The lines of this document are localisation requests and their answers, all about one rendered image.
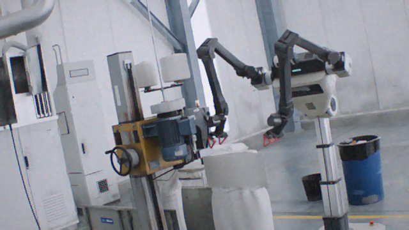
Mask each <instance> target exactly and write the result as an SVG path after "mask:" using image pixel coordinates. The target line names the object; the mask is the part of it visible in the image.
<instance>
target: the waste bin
mask: <svg viewBox="0 0 409 230"><path fill-rule="evenodd" d="M380 139H381V136H379V135H359V136H355V137H350V138H348V139H344V140H341V141H338V142H337V143H336V146H338V149H339V155H340V157H341V162H342V168H343V174H344V180H345V187H346V193H347V196H348V197H347V200H348V203H349V204H351V205H367V204H373V203H377V202H379V201H382V200H383V198H384V196H385V194H384V189H383V175H382V161H381V156H380V148H381V144H380ZM353 141H355V142H356V143H358V141H367V142H361V143H360V144H351V143H352V142H353Z"/></svg>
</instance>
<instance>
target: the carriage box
mask: <svg viewBox="0 0 409 230"><path fill-rule="evenodd" d="M156 119H159V118H157V117H156V116H153V117H148V118H145V119H144V120H142V121H138V122H135V123H129V124H124V125H119V124H117V125H112V132H113V136H114V142H115V146H121V147H123V148H125V149H126V150H128V149H130V150H135V151H136V152H137V154H138V157H139V164H138V165H137V166H135V167H132V168H131V171H130V173H129V174H133V175H140V174H145V175H149V174H152V173H155V172H157V171H161V170H163V169H167V168H169V167H172V166H174V165H178V164H181V163H184V160H183V159H182V160H177V161H172V162H166V161H165V160H163V158H162V153H161V150H160V148H161V147H162V146H161V145H160V143H159V139H158V136H156V137H152V138H149V139H144V138H143V131H142V127H141V125H142V124H145V123H150V122H153V121H155V120H156ZM133 130H137V133H138V137H139V143H135V144H122V141H121V134H120V132H127V131H133ZM116 152H117V156H119V157H120V158H121V154H122V153H123V151H122V150H121V149H116ZM156 160H159V161H160V167H159V168H157V169H154V170H151V168H150V162H154V161H156ZM127 171H128V168H127V167H125V166H124V165H122V170H121V173H122V174H124V173H126V172H127Z"/></svg>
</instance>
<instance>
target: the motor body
mask: <svg viewBox="0 0 409 230"><path fill-rule="evenodd" d="M180 120H181V116H180V115H178V116H170V117H169V118H160V119H156V120H155V122H156V123H155V125H156V128H157V132H158V139H159V143H160V145H161V146H162V147H161V148H160V150H161V153H162V158H163V160H165V161H166V162H172V161H177V160H182V159H184V158H187V156H188V149H187V143H184V141H183V138H184V136H181V135H180V134H179V130H178V121H180Z"/></svg>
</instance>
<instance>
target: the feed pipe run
mask: <svg viewBox="0 0 409 230"><path fill-rule="evenodd" d="M54 4H55V0H34V1H33V3H32V5H31V6H29V7H27V8H26V9H23V10H19V11H15V12H13V15H14V16H13V15H12V16H13V17H14V18H13V19H15V20H16V21H15V20H14V21H15V22H16V23H17V25H16V24H15V25H16V26H18V27H17V28H18V29H19V30H17V31H18V32H19V33H23V32H26V31H28V30H30V29H34V28H36V27H38V26H40V25H42V24H43V23H44V22H45V21H46V20H47V19H48V18H49V17H50V15H51V13H52V12H53V9H54ZM0 13H1V16H4V15H5V14H4V6H3V0H0Z"/></svg>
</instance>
